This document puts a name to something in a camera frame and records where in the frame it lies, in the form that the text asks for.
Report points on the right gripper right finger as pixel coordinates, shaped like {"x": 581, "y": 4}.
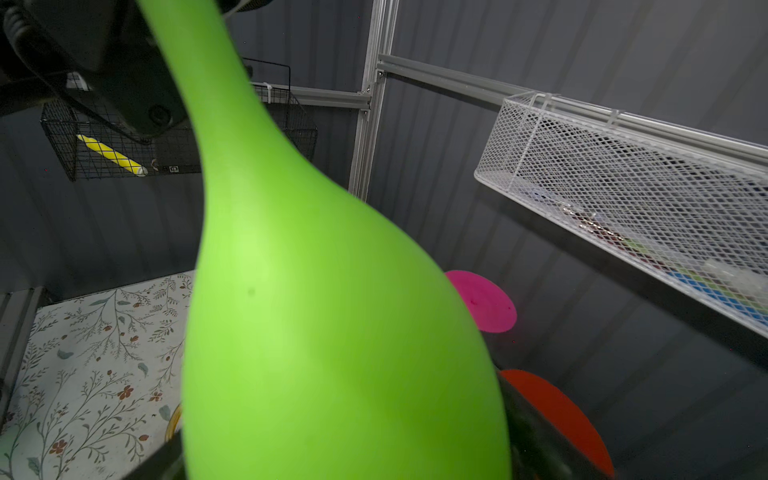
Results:
{"x": 539, "y": 450}

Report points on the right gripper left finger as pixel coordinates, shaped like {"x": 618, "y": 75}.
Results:
{"x": 167, "y": 463}

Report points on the green wine glass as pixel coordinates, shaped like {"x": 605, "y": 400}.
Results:
{"x": 322, "y": 342}

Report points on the gold wine glass rack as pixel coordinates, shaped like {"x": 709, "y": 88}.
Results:
{"x": 174, "y": 424}

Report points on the red wine glass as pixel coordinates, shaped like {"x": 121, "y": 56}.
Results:
{"x": 567, "y": 418}

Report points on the pink wine glass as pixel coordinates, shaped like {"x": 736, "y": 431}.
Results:
{"x": 491, "y": 308}

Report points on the floral table mat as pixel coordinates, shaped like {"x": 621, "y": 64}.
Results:
{"x": 98, "y": 382}

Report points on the white wire mesh basket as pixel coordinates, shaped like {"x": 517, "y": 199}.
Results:
{"x": 693, "y": 219}

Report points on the black wire basket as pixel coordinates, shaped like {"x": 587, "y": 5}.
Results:
{"x": 101, "y": 145}

